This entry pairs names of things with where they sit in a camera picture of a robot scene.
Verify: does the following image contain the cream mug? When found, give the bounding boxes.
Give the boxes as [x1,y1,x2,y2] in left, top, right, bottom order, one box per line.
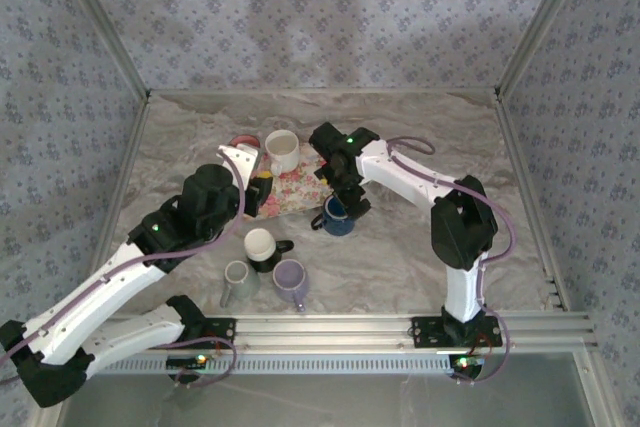
[263,129,302,176]

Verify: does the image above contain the black and white mug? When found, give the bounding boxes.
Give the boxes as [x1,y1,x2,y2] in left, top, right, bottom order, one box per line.
[243,227,295,274]

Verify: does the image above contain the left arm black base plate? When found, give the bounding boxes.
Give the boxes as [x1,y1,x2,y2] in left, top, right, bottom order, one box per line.
[189,317,237,351]

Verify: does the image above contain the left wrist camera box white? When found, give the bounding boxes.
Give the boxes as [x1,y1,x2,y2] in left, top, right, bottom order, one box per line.
[217,143,262,193]

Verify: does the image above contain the grey mug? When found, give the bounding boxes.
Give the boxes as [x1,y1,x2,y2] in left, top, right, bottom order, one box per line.
[219,260,262,308]

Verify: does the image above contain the aluminium corner post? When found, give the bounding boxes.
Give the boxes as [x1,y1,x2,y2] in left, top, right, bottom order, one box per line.
[496,0,600,101]
[49,0,152,101]

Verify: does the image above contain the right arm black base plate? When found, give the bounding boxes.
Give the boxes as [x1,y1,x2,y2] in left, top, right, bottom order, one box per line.
[409,316,504,351]

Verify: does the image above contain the pink mug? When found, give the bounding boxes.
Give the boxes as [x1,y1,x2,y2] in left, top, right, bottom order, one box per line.
[228,133,262,164]

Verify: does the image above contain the dark blue mug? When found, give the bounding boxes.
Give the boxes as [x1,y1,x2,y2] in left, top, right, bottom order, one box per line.
[310,195,357,237]

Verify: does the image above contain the purple mug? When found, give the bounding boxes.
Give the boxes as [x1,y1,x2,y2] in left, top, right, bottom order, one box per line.
[271,259,311,313]

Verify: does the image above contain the slotted grey cable duct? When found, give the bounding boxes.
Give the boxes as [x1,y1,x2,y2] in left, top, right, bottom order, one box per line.
[94,352,459,377]

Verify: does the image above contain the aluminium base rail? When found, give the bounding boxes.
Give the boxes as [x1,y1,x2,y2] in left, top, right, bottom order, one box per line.
[149,313,599,352]

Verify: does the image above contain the aluminium rear rail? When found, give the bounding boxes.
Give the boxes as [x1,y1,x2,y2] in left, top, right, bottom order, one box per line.
[147,87,501,97]

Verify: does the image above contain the aluminium side rail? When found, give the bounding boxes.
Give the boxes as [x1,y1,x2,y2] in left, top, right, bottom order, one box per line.
[89,95,152,263]
[492,94,571,313]

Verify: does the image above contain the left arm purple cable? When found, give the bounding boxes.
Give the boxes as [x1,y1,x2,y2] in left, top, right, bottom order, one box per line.
[0,151,247,391]

